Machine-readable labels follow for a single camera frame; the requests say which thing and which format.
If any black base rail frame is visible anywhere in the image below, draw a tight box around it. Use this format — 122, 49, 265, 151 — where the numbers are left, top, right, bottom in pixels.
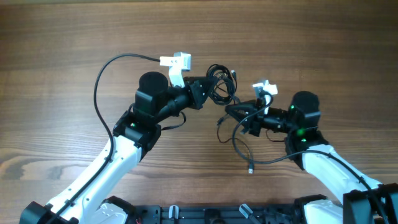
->
131, 204, 300, 224

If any left camera cable black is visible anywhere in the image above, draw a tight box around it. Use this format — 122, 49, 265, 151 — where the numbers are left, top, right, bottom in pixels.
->
52, 53, 161, 224

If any camera cable black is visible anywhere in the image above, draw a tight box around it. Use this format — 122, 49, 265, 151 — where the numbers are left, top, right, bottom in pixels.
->
52, 53, 161, 224
231, 91, 388, 224

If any right camera cable black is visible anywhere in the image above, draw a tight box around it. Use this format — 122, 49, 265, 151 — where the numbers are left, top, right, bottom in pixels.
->
231, 91, 388, 224

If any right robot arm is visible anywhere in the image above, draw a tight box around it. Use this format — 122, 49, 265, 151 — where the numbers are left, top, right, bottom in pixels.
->
225, 91, 397, 223

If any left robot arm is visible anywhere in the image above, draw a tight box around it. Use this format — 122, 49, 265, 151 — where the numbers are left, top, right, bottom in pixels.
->
19, 72, 216, 223

